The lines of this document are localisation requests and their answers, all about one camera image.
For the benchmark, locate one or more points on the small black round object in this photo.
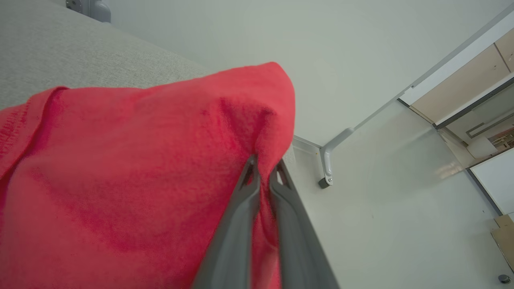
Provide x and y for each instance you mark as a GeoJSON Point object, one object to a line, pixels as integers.
{"type": "Point", "coordinates": [504, 279]}

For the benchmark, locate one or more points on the black caster wheel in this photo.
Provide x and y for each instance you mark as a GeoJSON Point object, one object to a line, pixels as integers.
{"type": "Point", "coordinates": [323, 183]}

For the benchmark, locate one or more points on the grey metal post with notch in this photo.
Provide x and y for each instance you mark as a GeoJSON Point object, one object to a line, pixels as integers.
{"type": "Point", "coordinates": [98, 11]}

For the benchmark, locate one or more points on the grey partition leg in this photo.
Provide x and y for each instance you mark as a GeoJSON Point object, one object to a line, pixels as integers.
{"type": "Point", "coordinates": [327, 160]}

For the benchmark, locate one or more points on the brown cardboard piece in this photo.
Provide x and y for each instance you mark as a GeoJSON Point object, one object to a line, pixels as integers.
{"type": "Point", "coordinates": [505, 241]}

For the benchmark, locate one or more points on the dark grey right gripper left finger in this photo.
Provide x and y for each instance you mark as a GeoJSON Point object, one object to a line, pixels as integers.
{"type": "Point", "coordinates": [231, 249]}

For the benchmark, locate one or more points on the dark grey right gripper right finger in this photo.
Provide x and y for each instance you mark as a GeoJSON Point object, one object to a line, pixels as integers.
{"type": "Point", "coordinates": [299, 249]}

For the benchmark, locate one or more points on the red garment with white stripes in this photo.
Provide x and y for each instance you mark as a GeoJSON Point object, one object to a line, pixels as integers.
{"type": "Point", "coordinates": [120, 160]}

